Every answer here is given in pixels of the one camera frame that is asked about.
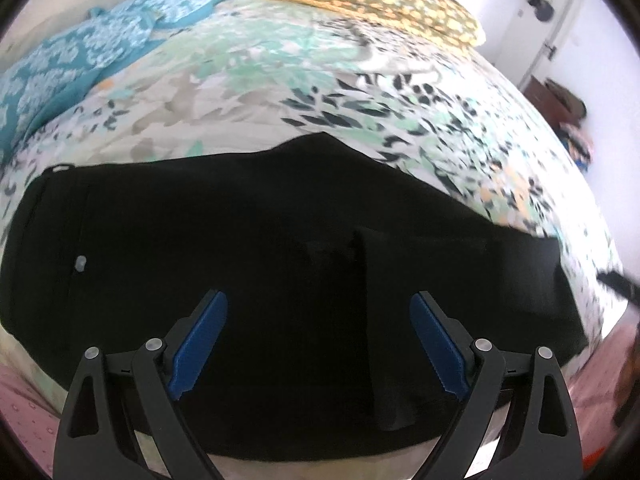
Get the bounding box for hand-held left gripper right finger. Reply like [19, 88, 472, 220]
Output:
[409, 290, 583, 480]

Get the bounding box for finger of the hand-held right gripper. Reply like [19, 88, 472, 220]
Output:
[596, 269, 640, 307]

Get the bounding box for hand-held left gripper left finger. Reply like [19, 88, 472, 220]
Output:
[52, 289, 229, 480]

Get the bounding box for black pants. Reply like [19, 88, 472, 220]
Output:
[0, 132, 590, 463]

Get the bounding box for pile of clothes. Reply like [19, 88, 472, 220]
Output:
[545, 79, 596, 171]

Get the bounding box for brown wooden cabinet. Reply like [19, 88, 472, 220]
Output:
[522, 76, 566, 126]

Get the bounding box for white door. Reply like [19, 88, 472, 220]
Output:
[517, 0, 581, 91]

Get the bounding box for leaf print bed sheet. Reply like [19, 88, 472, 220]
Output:
[0, 0, 631, 480]

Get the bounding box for dark item hanging on door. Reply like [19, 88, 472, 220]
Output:
[526, 0, 555, 22]

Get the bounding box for blue floral pillow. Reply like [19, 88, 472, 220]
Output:
[0, 0, 248, 161]

